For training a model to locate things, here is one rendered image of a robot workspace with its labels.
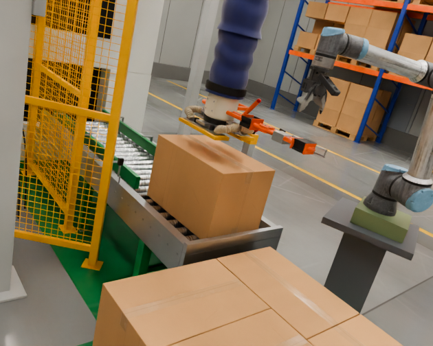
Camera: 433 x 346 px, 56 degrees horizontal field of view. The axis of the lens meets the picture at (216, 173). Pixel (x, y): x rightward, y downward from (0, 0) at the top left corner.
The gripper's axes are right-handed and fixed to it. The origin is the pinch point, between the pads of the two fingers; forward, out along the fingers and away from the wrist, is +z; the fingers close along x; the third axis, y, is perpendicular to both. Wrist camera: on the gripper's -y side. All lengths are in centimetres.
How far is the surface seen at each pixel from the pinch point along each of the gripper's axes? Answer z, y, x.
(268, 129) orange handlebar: 13.6, 19.1, 3.3
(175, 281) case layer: 80, 5, 51
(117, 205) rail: 89, 93, 35
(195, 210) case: 67, 40, 19
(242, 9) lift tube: -37, 50, 10
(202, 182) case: 50, 40, 19
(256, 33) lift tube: -28, 48, -1
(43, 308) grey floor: 134, 69, 82
